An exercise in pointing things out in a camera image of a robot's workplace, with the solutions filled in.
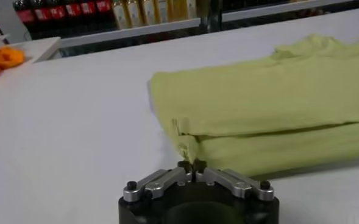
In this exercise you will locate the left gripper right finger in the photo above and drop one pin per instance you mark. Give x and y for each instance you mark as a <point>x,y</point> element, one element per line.
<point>234,182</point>

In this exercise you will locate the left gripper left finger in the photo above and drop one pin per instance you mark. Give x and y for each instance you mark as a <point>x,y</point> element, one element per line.
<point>161,182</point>

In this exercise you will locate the yellow-green printed t-shirt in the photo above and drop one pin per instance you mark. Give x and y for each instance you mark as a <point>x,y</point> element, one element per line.
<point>258,100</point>

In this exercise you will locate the white cabinet shelf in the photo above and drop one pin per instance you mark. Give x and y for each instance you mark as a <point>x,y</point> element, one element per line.
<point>273,9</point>
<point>130,32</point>

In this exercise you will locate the yellow tea bottle green label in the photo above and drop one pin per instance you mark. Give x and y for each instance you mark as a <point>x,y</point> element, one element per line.
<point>190,8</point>
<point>120,13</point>
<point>134,12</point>
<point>176,9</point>
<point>162,10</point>
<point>149,11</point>

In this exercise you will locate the white side table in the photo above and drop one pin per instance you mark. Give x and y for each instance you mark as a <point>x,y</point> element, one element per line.
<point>42,48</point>

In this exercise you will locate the cola bottle red cap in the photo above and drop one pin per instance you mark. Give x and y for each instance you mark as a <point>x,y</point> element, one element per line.
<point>25,15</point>
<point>88,7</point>
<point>58,12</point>
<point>103,5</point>
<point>42,13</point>
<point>73,9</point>

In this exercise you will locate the orange crumpled cloth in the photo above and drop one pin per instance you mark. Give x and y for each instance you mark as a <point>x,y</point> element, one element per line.
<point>5,58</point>

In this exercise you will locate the black cabinet centre post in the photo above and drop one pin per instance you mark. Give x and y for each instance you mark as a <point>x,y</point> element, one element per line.
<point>211,15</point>

